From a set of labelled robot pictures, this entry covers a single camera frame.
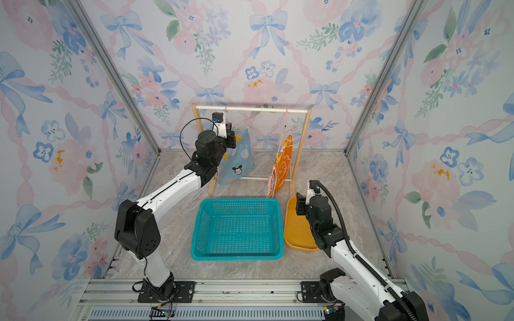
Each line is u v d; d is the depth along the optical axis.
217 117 0.65
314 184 0.71
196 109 0.73
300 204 0.72
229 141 0.72
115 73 0.86
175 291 0.73
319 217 0.61
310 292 0.74
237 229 0.90
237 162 0.97
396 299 0.41
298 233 0.90
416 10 0.69
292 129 1.13
